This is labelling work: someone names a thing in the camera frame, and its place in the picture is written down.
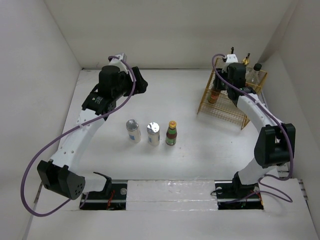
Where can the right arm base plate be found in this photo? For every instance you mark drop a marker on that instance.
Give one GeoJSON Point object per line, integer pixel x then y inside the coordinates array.
{"type": "Point", "coordinates": [229, 198]}

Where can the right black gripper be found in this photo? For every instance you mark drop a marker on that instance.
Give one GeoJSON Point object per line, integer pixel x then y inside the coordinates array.
{"type": "Point", "coordinates": [217, 80]}

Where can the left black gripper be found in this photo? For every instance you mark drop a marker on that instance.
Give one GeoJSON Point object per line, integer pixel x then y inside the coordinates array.
{"type": "Point", "coordinates": [141, 84]}

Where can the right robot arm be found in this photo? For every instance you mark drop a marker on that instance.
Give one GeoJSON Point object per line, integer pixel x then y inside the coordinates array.
{"type": "Point", "coordinates": [275, 144]}

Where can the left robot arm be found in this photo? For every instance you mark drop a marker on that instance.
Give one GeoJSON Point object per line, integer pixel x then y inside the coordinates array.
{"type": "Point", "coordinates": [59, 174]}

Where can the yellow wire rack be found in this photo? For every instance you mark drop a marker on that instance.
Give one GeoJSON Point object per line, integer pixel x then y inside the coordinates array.
{"type": "Point", "coordinates": [223, 108]}

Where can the red label soy sauce bottle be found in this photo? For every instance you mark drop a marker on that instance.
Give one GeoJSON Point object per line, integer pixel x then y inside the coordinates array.
{"type": "Point", "coordinates": [252, 75]}

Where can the silver lid shaker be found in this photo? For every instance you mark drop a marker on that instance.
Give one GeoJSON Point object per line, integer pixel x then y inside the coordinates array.
{"type": "Point", "coordinates": [133, 129]}
{"type": "Point", "coordinates": [153, 132]}

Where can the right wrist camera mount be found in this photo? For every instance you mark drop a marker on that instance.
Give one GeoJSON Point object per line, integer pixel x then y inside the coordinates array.
{"type": "Point", "coordinates": [229, 59]}

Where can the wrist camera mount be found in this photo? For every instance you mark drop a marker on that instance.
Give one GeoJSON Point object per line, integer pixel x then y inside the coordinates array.
{"type": "Point", "coordinates": [229, 59]}
{"type": "Point", "coordinates": [116, 60]}

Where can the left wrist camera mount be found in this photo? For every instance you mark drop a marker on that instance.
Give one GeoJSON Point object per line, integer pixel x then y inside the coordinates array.
{"type": "Point", "coordinates": [116, 60]}

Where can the yellow cap sauce bottle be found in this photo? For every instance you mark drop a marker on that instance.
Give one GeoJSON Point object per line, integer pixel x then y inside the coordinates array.
{"type": "Point", "coordinates": [171, 133]}
{"type": "Point", "coordinates": [214, 95]}

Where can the clear liquid glass bottle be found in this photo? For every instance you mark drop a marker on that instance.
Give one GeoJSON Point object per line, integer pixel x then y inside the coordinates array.
{"type": "Point", "coordinates": [245, 61]}

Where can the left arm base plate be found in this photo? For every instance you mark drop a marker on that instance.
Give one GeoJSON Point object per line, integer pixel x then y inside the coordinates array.
{"type": "Point", "coordinates": [114, 200]}

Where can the yellow cap sauce bottle front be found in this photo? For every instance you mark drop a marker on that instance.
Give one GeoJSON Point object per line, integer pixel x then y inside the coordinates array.
{"type": "Point", "coordinates": [171, 133]}

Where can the silver lid shaker right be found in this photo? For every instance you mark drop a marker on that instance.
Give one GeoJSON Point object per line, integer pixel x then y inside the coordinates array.
{"type": "Point", "coordinates": [153, 132]}

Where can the silver lid shaker left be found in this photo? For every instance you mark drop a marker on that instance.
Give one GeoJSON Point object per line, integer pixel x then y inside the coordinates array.
{"type": "Point", "coordinates": [133, 129]}

